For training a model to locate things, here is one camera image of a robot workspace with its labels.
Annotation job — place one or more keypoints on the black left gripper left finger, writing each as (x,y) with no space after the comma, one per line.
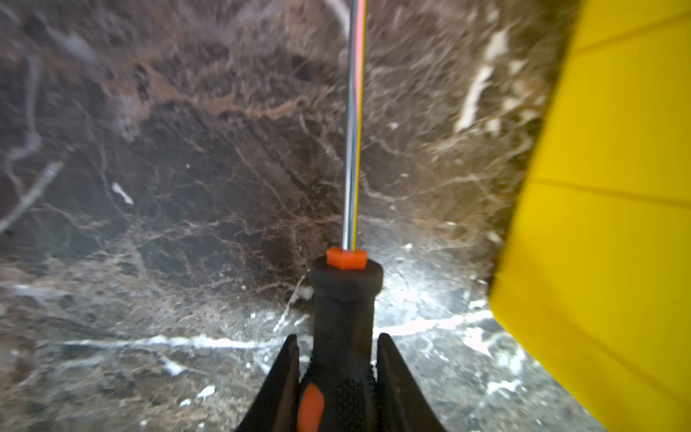
(275,407)

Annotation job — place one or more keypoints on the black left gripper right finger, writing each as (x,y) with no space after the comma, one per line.
(402,405)

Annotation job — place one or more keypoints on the black orange handled screwdriver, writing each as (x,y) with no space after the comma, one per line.
(338,391)

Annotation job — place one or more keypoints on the yellow plastic bin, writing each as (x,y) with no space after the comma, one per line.
(594,277)

